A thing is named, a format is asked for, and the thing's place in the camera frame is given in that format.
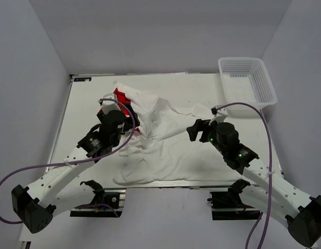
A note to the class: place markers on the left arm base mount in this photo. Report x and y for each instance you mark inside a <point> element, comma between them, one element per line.
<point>105,203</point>

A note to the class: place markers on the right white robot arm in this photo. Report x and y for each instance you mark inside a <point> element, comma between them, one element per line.
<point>297,211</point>

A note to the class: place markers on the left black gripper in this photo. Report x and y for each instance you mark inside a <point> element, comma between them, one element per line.
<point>128,124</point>

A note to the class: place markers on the white plastic mesh basket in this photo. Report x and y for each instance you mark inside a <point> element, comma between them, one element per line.
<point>246,79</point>

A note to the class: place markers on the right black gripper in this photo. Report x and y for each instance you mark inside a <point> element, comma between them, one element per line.
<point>199,126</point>

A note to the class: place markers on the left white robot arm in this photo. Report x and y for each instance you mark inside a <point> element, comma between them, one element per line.
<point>40,201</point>

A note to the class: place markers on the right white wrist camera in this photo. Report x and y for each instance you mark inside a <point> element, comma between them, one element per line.
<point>219,115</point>

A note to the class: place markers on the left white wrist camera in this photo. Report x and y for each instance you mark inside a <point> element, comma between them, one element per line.
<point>108,105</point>

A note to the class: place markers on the red print white t shirt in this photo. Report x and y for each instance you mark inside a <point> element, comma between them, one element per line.
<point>125,105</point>

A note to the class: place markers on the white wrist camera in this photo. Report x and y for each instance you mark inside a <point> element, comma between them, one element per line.
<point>219,115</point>
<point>108,105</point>

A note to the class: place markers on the plain white t shirt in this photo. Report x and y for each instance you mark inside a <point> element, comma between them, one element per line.
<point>160,149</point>

